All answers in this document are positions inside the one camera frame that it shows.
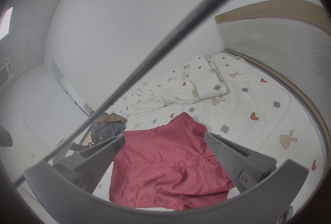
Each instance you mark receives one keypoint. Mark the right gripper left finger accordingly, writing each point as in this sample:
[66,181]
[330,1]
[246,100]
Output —
[88,166]

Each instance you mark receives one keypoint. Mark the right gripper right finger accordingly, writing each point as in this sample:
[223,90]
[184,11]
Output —
[240,163]

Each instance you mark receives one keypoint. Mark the red shirt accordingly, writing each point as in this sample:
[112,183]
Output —
[168,166]

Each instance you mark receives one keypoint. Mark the bed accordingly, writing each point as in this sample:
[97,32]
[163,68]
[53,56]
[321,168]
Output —
[258,104]

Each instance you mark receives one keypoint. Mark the dark grey garment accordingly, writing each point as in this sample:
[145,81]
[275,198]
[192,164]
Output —
[108,128]

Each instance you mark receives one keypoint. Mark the ceiling air conditioner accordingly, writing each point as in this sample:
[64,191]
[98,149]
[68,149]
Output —
[5,73]

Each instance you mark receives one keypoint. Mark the ceiling light panel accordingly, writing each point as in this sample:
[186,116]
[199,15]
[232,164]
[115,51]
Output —
[6,24]

